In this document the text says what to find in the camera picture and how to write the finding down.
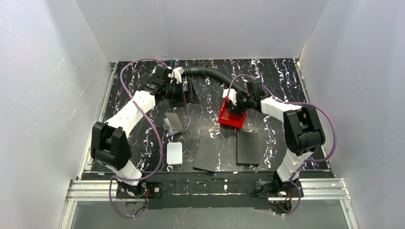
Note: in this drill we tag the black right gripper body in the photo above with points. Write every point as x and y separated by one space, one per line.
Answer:
239 105

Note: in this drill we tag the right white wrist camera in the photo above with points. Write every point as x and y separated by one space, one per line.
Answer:
230 94

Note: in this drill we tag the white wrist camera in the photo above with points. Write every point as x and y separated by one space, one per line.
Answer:
230 94
175 75

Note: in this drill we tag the black card left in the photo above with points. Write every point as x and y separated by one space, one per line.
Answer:
207 154

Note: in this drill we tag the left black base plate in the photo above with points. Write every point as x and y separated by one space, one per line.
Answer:
140 191

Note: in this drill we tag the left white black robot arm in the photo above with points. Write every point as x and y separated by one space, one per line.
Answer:
109 140

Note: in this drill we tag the black card right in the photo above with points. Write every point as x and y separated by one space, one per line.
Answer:
247 149

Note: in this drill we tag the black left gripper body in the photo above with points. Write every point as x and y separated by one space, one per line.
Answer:
184 92

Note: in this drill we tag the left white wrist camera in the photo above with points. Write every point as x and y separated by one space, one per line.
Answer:
175 75

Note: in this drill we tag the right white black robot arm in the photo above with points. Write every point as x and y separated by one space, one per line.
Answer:
302 128

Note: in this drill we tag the red plastic tray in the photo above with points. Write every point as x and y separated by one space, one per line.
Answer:
227 117

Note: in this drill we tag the black card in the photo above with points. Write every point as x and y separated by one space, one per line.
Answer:
247 149
207 154

